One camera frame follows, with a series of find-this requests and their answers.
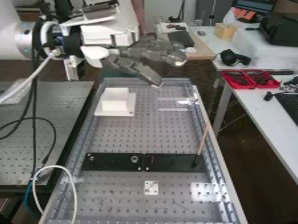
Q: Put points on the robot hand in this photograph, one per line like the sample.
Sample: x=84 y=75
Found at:
x=146 y=53

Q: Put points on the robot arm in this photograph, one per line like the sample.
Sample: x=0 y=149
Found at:
x=13 y=33

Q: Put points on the small steel nut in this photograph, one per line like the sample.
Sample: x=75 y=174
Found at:
x=133 y=159

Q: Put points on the small white box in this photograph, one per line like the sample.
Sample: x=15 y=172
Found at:
x=114 y=100

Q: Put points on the wooden block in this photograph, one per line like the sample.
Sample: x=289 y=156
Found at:
x=225 y=31

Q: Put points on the black headphones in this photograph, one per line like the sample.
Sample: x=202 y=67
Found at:
x=230 y=57

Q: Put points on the red tray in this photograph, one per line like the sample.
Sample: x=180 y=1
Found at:
x=237 y=80
x=266 y=78

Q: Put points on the white desk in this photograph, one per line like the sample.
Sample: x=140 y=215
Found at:
x=266 y=56
x=270 y=133

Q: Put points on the thin stick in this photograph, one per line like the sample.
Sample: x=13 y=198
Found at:
x=202 y=141

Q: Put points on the black bag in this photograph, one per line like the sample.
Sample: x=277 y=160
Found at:
x=279 y=30

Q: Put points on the clear box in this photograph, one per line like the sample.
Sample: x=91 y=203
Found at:
x=213 y=150

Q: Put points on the black plate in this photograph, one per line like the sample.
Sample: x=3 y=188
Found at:
x=114 y=163

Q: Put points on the black keyboard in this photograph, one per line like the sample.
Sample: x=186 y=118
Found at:
x=290 y=106

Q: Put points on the small metal plate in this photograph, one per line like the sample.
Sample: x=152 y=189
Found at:
x=150 y=188

